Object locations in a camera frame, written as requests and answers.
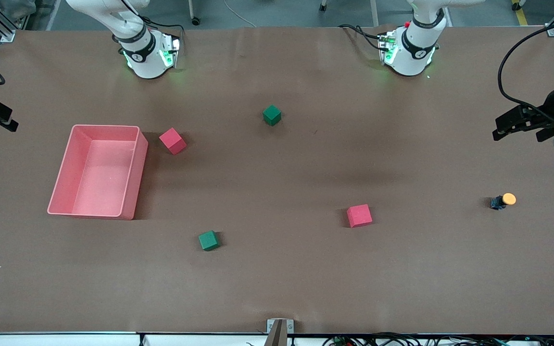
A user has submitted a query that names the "white floor cable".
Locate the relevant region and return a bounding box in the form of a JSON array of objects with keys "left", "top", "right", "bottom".
[{"left": 223, "top": 0, "right": 257, "bottom": 28}]

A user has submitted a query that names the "orange capped push button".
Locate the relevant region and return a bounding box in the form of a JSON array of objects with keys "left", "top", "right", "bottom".
[{"left": 490, "top": 193, "right": 517, "bottom": 210}]

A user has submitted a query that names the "red foam cube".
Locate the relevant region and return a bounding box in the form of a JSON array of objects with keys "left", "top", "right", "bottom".
[
  {"left": 159, "top": 127, "right": 187, "bottom": 155},
  {"left": 346, "top": 204, "right": 373, "bottom": 228}
]

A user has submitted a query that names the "black right base cable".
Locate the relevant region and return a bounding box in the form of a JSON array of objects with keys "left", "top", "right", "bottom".
[{"left": 113, "top": 0, "right": 185, "bottom": 49}]

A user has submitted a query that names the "black base cable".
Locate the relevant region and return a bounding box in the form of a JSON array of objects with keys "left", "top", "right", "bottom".
[
  {"left": 338, "top": 24, "right": 389, "bottom": 51},
  {"left": 113, "top": 0, "right": 185, "bottom": 49}
]

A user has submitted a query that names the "pink plastic bin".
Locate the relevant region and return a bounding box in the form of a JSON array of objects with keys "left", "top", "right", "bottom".
[{"left": 47, "top": 124, "right": 149, "bottom": 221}]

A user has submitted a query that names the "black left base cable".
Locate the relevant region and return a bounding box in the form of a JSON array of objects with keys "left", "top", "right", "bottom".
[{"left": 338, "top": 24, "right": 389, "bottom": 51}]

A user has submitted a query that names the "metal mounting bracket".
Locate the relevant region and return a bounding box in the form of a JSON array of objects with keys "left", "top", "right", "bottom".
[{"left": 264, "top": 318, "right": 295, "bottom": 346}]

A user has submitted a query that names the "tangled black cable bundle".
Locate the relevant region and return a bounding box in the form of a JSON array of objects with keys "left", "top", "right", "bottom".
[{"left": 323, "top": 332, "right": 554, "bottom": 346}]

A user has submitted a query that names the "green foam cube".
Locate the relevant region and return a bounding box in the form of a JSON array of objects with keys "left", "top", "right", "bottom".
[
  {"left": 198, "top": 230, "right": 220, "bottom": 252},
  {"left": 263, "top": 105, "right": 282, "bottom": 126}
]

